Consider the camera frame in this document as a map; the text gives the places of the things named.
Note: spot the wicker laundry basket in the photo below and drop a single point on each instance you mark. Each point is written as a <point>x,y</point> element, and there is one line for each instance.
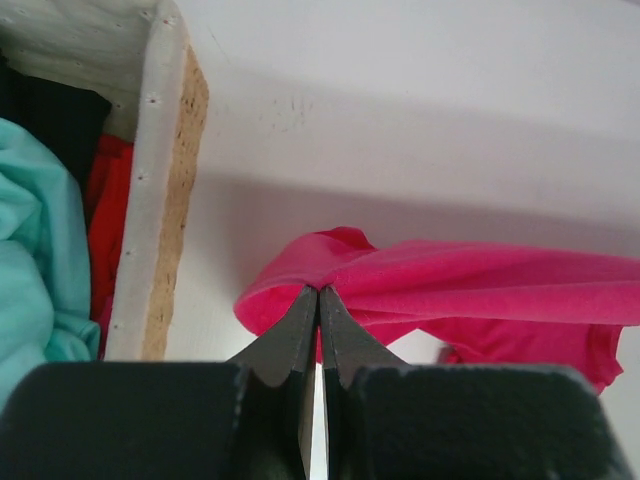
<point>138,55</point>

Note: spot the black t shirt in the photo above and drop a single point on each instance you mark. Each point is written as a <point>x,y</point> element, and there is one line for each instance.
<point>68,120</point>

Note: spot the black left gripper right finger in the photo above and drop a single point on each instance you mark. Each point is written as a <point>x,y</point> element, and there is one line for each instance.
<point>346,348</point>

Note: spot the red t shirt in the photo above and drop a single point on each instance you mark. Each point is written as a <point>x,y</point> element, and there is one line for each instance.
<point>106,200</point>

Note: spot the pink t shirt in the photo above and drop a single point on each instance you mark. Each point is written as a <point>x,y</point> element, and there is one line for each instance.
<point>491,303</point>

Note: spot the teal t shirt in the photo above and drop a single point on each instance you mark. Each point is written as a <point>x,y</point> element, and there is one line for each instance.
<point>45,268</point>

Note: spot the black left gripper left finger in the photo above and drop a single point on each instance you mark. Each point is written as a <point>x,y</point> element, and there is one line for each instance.
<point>273,438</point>

